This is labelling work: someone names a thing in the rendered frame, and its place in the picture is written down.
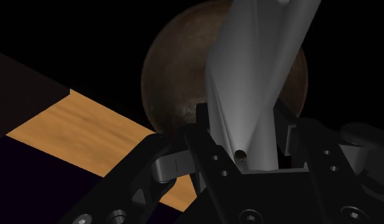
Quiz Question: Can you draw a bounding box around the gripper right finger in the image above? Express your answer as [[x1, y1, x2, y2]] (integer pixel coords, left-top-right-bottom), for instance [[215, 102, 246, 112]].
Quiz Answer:
[[273, 98, 384, 224]]

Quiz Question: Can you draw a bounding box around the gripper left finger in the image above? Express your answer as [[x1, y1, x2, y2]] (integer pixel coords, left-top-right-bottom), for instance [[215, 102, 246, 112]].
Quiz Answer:
[[58, 103, 243, 224]]

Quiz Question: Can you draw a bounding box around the grey cone-shaped object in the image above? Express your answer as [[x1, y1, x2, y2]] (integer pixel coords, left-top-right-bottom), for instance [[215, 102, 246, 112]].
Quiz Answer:
[[204, 0, 322, 172]]

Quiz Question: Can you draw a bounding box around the brown mottled ball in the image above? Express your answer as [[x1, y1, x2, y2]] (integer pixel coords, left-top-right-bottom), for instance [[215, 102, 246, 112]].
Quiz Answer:
[[141, 0, 309, 136]]

